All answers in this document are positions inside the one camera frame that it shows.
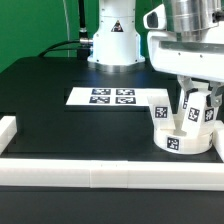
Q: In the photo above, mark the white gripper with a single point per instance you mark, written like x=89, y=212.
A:
x=188, y=39

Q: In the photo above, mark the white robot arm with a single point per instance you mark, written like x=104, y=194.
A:
x=116, y=44

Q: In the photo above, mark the white marker sheet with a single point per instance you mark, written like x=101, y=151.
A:
x=99, y=96

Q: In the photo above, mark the white front fence wall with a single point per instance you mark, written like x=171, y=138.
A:
x=112, y=174

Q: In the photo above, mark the black cable connector block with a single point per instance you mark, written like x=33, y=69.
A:
x=83, y=53

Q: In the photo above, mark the white left fence wall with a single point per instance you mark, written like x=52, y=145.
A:
x=8, y=129

